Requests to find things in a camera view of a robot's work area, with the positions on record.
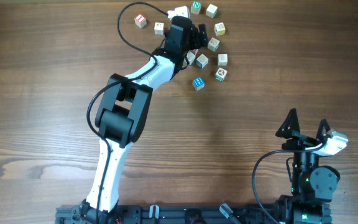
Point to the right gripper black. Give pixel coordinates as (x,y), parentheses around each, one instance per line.
(299,141)

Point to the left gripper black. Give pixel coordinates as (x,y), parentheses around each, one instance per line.
(198,37)

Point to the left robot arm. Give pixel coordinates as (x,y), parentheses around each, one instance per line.
(122,114)

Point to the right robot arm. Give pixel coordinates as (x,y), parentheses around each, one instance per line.
(312,185)

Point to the green brown circle block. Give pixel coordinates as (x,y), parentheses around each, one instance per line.
(220,74)

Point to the white block behind finger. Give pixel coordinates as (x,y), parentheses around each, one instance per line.
(213,44)

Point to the green edged picture block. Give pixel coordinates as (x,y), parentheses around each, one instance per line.
(190,57)

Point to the blue edged picture block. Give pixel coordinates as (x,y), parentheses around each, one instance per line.
(202,61)

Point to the yellow edged wooden block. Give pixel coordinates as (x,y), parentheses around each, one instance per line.
(219,29)

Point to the plain beige wooden block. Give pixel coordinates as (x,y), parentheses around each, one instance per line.
(222,59)

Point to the plain white wooden block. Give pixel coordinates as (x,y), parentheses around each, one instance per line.
(211,11)

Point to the green N letter block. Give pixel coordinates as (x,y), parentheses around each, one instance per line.
(195,7)

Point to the blue top wooden block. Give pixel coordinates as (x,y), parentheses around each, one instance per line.
(198,83)

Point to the white number 2 block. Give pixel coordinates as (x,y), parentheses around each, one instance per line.
(159,28)

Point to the red I letter block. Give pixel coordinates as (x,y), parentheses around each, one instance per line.
(140,20)

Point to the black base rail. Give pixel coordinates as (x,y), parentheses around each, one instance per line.
(135,214)

